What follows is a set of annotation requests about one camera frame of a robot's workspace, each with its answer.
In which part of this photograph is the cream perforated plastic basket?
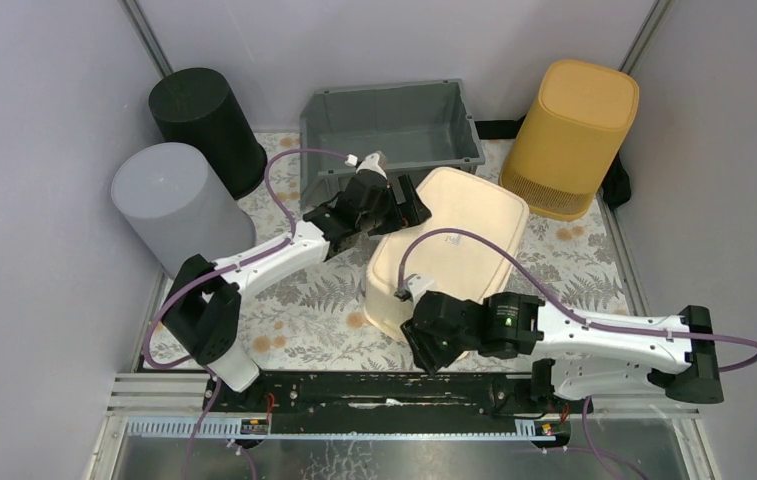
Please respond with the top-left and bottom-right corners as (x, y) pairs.
(363, 167), (530, 369)

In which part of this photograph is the grey plastic crate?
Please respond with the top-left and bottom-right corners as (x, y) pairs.
(300, 79), (485, 210)

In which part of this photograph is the yellow slatted waste basket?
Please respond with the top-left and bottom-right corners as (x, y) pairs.
(498, 59), (640, 221)

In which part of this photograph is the black ribbed waste bin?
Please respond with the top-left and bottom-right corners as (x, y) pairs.
(148, 67), (268, 200)

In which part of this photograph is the grey round plastic bin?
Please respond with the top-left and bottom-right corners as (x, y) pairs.
(111, 142), (257, 278)

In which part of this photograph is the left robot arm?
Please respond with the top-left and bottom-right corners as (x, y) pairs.
(156, 171), (432, 411)

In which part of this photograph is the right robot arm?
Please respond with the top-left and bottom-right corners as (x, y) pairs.
(401, 291), (724, 412)

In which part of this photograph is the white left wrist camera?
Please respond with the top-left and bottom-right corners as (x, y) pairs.
(344, 151), (388, 184)

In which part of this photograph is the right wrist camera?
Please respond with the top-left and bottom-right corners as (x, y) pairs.
(394, 274), (436, 306)

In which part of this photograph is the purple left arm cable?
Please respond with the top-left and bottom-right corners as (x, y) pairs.
(141, 148), (353, 480)

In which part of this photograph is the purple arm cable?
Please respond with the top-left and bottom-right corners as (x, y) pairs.
(396, 228), (757, 480)
(141, 148), (353, 480)

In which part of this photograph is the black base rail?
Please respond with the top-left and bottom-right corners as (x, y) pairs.
(203, 371), (593, 441)

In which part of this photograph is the left aluminium frame post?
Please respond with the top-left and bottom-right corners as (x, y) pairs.
(118, 0), (174, 78)

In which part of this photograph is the aluminium frame post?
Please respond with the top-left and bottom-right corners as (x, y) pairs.
(619, 0), (677, 75)
(118, 0), (174, 78)

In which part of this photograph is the right aluminium frame post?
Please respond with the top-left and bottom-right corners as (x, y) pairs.
(619, 0), (677, 75)

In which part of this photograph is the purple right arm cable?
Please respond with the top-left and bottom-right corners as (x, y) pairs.
(396, 228), (757, 480)

